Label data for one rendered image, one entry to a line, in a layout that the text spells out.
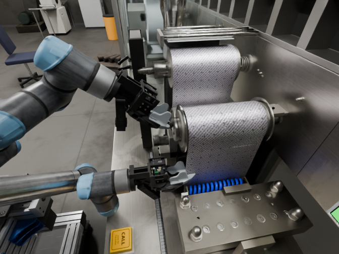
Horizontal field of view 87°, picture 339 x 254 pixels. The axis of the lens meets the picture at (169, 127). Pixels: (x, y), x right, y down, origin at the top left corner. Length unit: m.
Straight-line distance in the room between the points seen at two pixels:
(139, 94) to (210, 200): 0.42
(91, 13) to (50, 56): 7.83
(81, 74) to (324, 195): 0.66
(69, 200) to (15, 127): 1.63
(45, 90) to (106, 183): 0.29
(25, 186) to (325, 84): 0.82
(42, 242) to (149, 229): 1.07
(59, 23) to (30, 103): 7.29
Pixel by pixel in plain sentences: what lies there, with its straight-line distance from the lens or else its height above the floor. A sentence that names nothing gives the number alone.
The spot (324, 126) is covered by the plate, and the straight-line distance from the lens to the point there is 0.59.
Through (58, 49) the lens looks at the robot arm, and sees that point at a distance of 0.44.
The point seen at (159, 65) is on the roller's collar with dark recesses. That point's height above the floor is 1.36.
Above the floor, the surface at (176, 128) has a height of 1.28.
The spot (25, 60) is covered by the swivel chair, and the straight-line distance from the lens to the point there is 4.13.
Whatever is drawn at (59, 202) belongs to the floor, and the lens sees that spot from 2.07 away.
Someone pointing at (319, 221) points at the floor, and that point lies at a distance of 2.16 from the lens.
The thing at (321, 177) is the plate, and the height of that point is 1.21.
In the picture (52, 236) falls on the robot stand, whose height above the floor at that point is 0.21.
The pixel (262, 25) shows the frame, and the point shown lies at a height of 1.46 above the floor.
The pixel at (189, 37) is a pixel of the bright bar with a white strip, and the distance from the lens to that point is 0.69.
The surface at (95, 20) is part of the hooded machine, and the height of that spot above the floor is 0.27.
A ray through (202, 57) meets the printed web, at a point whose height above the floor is 1.39.
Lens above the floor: 1.61
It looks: 40 degrees down
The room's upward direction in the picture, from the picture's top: straight up
